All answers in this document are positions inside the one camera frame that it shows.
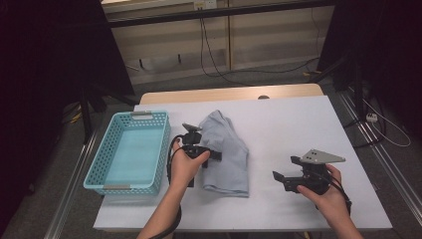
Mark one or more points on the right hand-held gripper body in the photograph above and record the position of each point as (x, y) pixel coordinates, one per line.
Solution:
(315, 181)

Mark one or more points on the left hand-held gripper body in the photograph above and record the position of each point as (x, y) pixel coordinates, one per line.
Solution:
(192, 142)

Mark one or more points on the light blue tank top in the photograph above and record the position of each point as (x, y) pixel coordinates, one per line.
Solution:
(229, 166)

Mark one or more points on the turquoise plastic basket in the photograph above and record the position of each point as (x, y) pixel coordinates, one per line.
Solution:
(98, 166)

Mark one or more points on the person's right hand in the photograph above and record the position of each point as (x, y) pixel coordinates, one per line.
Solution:
(333, 202)

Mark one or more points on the person's left hand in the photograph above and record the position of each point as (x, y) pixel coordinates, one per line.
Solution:
(182, 172)

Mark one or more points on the white table sheet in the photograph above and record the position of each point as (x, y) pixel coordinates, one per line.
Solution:
(331, 132)

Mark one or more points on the wooden table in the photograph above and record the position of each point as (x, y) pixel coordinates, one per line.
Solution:
(215, 94)

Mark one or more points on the dark table grommet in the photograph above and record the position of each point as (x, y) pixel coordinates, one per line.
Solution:
(263, 97)

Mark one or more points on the white power strip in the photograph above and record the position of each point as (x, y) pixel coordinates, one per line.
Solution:
(372, 117)

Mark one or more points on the black metal stand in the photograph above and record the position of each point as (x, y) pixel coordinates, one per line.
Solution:
(357, 89)
(87, 116)

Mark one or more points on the beige wooden cabinet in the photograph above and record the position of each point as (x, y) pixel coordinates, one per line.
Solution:
(265, 40)

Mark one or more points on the black horizontal bar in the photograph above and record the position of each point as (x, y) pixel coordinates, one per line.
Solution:
(215, 13)

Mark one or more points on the black curtain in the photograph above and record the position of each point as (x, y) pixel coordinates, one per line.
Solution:
(40, 83)
(391, 49)

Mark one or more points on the aluminium floor rail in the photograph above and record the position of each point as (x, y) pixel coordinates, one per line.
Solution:
(394, 176)
(71, 189)

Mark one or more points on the white wall socket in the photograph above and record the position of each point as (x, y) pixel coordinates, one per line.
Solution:
(205, 4)

